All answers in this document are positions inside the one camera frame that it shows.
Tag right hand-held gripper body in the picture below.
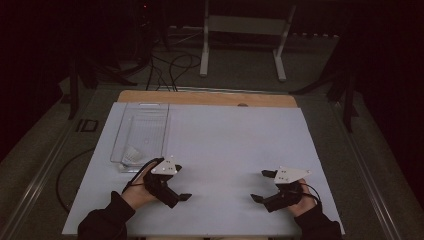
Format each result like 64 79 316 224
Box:
264 165 313 214

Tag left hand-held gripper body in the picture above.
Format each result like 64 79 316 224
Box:
143 155 183 210

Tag white shuttlecock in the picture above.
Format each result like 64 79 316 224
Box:
122 146 143 166

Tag clear plastic bin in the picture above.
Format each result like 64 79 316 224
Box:
109 102 171 174

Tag person's right hand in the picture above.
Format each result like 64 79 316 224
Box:
288 178 323 218

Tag person's left hand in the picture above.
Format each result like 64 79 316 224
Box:
120 161 159 211

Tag white board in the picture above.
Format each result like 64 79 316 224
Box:
62 102 346 238

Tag wooden table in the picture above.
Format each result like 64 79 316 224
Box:
117 89 298 108

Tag black tripod stand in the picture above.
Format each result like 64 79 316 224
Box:
68 56 138 120
289 66 359 134

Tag white power strip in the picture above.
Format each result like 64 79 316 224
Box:
293 32 339 39

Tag white metal stand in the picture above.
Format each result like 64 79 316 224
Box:
199 0 298 83

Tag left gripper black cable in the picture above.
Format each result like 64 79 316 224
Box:
122 157 165 194

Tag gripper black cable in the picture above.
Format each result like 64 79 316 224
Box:
299 182 324 206
122 157 165 194

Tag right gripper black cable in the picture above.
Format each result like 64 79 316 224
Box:
299 182 324 206

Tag black floor bracket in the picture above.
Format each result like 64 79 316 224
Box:
75 118 100 133

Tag black floor cables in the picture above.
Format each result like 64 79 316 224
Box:
145 53 203 93

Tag black looped floor cable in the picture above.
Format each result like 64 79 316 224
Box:
55 148 96 214

